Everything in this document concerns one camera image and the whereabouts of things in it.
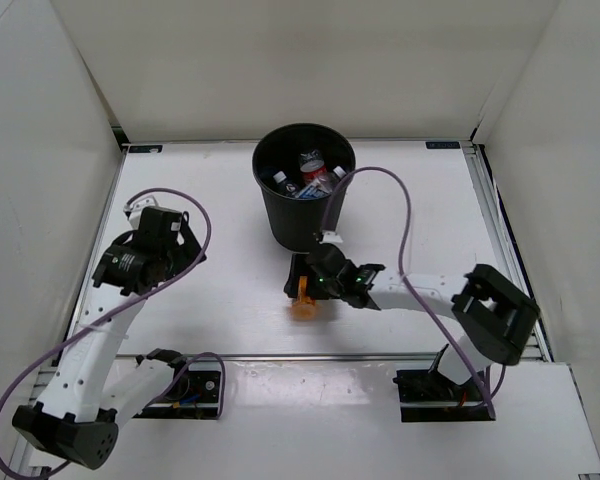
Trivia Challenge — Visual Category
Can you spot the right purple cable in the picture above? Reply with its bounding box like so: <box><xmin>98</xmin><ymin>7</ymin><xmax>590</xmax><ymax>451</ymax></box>
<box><xmin>313</xmin><ymin>166</ymin><xmax>507</xmax><ymax>419</ymax></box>

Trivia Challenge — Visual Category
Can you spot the small dark-label water bottle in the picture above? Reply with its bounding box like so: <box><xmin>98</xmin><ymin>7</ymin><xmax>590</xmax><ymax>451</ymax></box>
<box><xmin>273</xmin><ymin>171</ymin><xmax>300</xmax><ymax>198</ymax></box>

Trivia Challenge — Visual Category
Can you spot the aluminium right side rail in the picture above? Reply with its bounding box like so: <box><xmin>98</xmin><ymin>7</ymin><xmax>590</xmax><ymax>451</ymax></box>
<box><xmin>462</xmin><ymin>143</ymin><xmax>554</xmax><ymax>361</ymax></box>

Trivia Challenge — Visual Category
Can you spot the aluminium front rail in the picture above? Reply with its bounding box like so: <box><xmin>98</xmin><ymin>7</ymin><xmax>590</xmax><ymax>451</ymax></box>
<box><xmin>117</xmin><ymin>352</ymin><xmax>446</xmax><ymax>362</ymax></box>

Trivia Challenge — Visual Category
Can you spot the aluminium rail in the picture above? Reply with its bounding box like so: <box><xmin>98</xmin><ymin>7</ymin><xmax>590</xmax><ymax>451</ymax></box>
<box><xmin>117</xmin><ymin>352</ymin><xmax>446</xmax><ymax>362</ymax></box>
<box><xmin>462</xmin><ymin>143</ymin><xmax>554</xmax><ymax>361</ymax></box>

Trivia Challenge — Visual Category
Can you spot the orange juice bottle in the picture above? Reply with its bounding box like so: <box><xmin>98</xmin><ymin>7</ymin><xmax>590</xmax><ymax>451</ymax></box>
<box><xmin>290</xmin><ymin>276</ymin><xmax>316</xmax><ymax>321</ymax></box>

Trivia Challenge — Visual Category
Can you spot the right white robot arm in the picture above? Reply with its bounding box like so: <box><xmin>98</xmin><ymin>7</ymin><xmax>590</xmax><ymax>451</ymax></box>
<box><xmin>284</xmin><ymin>244</ymin><xmax>540</xmax><ymax>400</ymax></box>

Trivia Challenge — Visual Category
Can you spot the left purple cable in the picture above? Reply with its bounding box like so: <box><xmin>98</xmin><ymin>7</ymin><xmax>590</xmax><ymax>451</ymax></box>
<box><xmin>0</xmin><ymin>187</ymin><xmax>226</xmax><ymax>476</ymax></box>

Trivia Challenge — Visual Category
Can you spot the red-label red-cap water bottle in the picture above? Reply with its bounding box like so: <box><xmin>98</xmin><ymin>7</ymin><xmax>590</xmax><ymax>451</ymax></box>
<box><xmin>298</xmin><ymin>149</ymin><xmax>327</xmax><ymax>186</ymax></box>

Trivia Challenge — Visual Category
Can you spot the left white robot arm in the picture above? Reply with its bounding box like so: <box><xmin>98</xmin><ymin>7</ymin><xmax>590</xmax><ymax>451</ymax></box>
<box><xmin>12</xmin><ymin>205</ymin><xmax>206</xmax><ymax>470</ymax></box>

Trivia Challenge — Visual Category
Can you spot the blue-label clear water bottle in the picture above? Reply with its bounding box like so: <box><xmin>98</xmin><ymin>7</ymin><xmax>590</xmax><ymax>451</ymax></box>
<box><xmin>295</xmin><ymin>166</ymin><xmax>347</xmax><ymax>200</ymax></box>

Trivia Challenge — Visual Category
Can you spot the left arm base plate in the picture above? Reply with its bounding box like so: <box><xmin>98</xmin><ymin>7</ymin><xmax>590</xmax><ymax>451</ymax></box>
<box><xmin>136</xmin><ymin>350</ymin><xmax>227</xmax><ymax>420</ymax></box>

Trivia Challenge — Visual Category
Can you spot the black plastic bin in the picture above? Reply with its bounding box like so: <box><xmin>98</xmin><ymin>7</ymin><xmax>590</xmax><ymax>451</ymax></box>
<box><xmin>252</xmin><ymin>123</ymin><xmax>356</xmax><ymax>253</ymax></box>

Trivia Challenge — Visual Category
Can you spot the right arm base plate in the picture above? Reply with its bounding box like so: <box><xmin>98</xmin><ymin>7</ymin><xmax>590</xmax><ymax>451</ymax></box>
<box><xmin>393</xmin><ymin>369</ymin><xmax>495</xmax><ymax>423</ymax></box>

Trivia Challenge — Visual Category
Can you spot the purple cable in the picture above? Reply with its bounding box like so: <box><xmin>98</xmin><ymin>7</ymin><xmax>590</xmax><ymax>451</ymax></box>
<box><xmin>0</xmin><ymin>187</ymin><xmax>226</xmax><ymax>476</ymax></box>
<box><xmin>313</xmin><ymin>166</ymin><xmax>507</xmax><ymax>419</ymax></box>

